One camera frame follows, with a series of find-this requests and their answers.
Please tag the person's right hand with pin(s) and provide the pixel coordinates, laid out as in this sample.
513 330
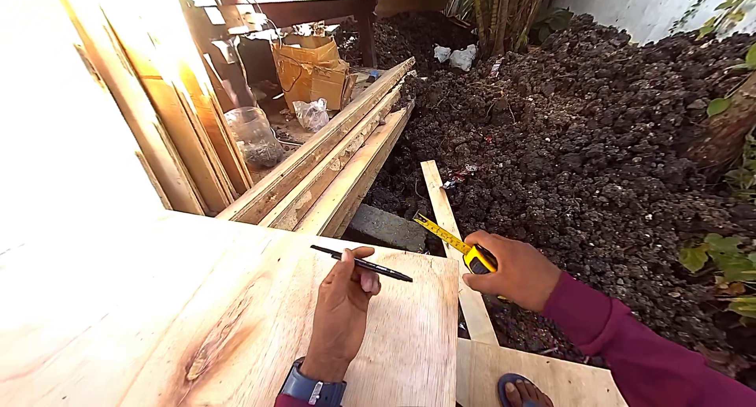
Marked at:
525 274

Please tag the person's left forearm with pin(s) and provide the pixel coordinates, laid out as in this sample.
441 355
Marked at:
293 401

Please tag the clear plastic bag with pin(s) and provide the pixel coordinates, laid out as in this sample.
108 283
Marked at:
312 115

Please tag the brown tree trunk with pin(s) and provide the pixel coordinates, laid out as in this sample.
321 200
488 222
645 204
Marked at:
726 129

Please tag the red silver wrapper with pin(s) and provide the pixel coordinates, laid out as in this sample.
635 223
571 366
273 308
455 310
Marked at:
459 176

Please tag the pile of dark soil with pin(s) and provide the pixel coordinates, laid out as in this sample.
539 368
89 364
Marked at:
567 135

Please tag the grey concrete block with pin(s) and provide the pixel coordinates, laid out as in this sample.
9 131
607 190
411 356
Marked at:
390 228

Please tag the large light plywood sheet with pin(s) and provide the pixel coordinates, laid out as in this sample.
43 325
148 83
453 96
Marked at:
266 312

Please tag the black pen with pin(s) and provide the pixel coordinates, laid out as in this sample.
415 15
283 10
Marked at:
384 270

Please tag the stack of upright wooden boards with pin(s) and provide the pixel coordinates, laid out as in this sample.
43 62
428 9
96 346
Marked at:
171 123

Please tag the person's right fingers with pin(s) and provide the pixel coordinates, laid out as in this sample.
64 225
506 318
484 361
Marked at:
484 241

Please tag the plain plywood board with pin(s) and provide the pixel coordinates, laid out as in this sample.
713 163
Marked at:
555 376

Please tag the green climbing plant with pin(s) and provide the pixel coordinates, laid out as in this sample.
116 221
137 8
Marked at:
719 106

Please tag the person's left index finger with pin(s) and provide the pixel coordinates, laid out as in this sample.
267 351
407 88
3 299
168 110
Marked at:
362 252

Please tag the yellow black tape measure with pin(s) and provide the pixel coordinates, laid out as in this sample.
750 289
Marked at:
479 262

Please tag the person's right forearm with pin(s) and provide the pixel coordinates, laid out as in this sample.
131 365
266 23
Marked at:
638 351

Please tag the long wooden beam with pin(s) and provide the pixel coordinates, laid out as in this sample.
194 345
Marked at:
331 132
360 170
342 157

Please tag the green leafy plant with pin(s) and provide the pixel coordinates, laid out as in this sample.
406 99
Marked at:
723 262

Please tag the person's left hand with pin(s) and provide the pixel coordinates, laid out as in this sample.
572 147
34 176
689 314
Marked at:
341 318

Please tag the person's left thumb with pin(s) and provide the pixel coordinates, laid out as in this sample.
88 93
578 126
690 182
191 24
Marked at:
343 269

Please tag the person's left fingers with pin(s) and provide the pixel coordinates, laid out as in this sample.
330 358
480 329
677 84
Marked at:
370 281

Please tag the white lump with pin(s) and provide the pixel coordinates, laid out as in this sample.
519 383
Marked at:
463 58
442 53

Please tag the clump of plant stems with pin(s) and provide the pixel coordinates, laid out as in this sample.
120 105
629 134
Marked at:
501 14

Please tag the brown cardboard box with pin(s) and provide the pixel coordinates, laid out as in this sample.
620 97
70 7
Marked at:
313 70

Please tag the wooden table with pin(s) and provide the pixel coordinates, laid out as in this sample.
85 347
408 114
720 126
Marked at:
319 8

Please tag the clear plastic jar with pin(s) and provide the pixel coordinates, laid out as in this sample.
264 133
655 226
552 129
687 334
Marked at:
257 141

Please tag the person's right thumb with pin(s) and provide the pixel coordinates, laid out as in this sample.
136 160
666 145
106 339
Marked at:
479 282

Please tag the narrow wooden strip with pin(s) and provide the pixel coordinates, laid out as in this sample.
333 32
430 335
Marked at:
440 203

